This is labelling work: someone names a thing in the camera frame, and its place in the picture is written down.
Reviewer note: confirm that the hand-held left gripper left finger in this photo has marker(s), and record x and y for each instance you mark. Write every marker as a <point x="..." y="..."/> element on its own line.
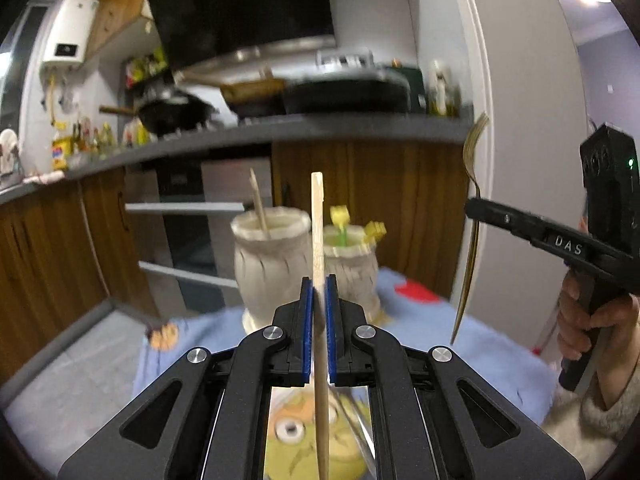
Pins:
<point x="308" y="330"/>

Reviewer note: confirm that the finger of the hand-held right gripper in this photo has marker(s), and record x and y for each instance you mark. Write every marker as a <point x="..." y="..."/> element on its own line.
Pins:
<point x="505" y="220"/>

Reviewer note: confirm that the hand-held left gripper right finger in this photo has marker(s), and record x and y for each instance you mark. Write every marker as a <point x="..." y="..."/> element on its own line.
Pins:
<point x="331" y="330"/>

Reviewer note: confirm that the gold metal fork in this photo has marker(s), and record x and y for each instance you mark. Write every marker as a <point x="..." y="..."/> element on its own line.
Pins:
<point x="469" y="280"/>

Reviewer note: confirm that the cream ceramic utensil holder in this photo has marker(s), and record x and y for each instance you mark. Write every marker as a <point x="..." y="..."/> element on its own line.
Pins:
<point x="270" y="270"/>

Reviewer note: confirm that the person's right forearm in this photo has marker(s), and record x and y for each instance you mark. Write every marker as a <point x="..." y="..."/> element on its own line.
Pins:
<point x="610" y="420"/>

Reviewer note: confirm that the person's right hand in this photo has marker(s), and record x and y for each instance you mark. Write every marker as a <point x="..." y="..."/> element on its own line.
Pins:
<point x="610" y="322"/>

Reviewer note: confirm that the wooden base cabinets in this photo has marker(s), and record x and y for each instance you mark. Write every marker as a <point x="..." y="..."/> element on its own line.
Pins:
<point x="400" y="200"/>

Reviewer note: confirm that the blue cartoon printed cloth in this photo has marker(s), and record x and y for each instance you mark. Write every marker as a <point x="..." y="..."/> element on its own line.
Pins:
<point x="480" y="355"/>

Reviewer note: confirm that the stainless steel built-in oven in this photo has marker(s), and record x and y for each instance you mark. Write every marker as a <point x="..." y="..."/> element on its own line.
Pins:
<point x="200" y="240"/>

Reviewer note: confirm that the oil dispenser bottle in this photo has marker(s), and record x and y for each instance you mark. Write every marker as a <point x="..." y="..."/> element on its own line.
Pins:
<point x="441" y="90"/>

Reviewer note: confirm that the dark green kitchen appliance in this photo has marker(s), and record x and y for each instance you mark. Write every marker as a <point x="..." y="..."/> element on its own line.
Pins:
<point x="412" y="87"/>

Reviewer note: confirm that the grey kitchen countertop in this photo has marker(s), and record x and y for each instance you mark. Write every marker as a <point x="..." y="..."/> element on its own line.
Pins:
<point x="300" y="130"/>

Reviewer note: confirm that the black electric griddle pan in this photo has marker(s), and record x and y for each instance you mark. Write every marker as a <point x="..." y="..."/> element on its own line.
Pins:
<point x="345" y="95"/>

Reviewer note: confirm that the row of condiment bottles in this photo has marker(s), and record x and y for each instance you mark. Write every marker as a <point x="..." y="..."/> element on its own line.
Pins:
<point x="100" y="137"/>

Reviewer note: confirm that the yellow cooking oil bottle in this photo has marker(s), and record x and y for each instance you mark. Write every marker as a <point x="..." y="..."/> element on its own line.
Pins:
<point x="60" y="152"/>

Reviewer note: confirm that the black spice rack with bottles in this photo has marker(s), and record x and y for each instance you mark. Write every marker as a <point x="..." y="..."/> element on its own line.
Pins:
<point x="145" y="70"/>

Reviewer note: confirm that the black range hood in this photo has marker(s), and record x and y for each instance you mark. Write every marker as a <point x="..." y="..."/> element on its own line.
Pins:
<point x="240" y="10"/>

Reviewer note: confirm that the white hanging rag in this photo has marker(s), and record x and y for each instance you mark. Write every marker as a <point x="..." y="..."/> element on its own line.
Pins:
<point x="9" y="155"/>

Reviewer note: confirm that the white water heater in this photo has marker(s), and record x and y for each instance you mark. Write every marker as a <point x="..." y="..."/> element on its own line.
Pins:
<point x="67" y="30"/>

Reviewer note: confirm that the sliding glass window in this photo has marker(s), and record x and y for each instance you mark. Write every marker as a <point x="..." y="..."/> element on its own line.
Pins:
<point x="20" y="45"/>

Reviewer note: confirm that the white door frame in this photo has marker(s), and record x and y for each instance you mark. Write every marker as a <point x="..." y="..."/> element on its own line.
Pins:
<point x="525" y="135"/>

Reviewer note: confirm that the wooden wall cabinet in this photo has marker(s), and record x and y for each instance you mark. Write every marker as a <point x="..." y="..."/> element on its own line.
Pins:
<point x="120" y="5"/>

